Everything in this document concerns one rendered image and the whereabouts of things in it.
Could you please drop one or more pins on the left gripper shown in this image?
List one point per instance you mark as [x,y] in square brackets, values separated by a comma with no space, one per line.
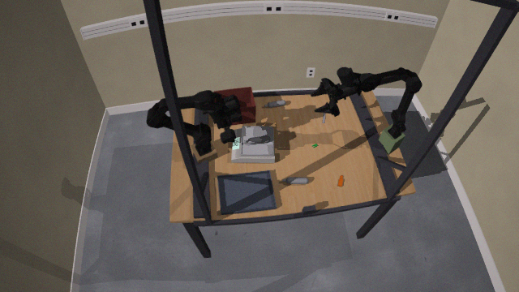
[226,136]

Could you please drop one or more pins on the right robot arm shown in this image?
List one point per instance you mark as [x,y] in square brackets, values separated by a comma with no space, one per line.
[367,82]

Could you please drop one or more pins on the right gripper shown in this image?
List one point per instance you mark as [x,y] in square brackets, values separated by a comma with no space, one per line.
[331,107]

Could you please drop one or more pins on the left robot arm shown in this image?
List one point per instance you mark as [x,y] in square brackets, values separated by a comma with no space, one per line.
[205,101]

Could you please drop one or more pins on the grey gas cylinder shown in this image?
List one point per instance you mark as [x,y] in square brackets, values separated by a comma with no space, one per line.
[258,140]
[296,180]
[275,104]

